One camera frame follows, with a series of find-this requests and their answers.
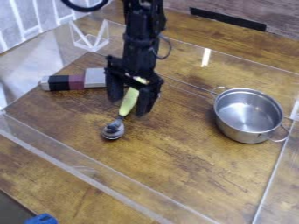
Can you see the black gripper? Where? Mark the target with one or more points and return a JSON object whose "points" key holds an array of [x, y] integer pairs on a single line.
{"points": [[133, 70]]}

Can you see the spoon with yellow handle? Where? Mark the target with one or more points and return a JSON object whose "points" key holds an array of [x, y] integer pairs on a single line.
{"points": [[115, 129]]}

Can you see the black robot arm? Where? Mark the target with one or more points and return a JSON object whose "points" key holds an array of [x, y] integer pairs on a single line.
{"points": [[144, 19]]}

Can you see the silver pot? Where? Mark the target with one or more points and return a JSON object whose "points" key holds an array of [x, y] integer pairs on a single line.
{"points": [[248, 115]]}

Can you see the grey block with dark end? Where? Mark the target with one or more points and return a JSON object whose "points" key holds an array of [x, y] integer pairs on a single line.
{"points": [[91, 79]]}

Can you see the clear acrylic triangle stand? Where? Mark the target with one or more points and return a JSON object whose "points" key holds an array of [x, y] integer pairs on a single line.
{"points": [[89, 42]]}

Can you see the blue object at bottom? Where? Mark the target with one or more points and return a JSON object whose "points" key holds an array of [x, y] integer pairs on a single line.
{"points": [[43, 218]]}

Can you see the black strip on wall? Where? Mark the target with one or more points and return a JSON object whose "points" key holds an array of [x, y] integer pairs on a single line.
{"points": [[228, 19]]}

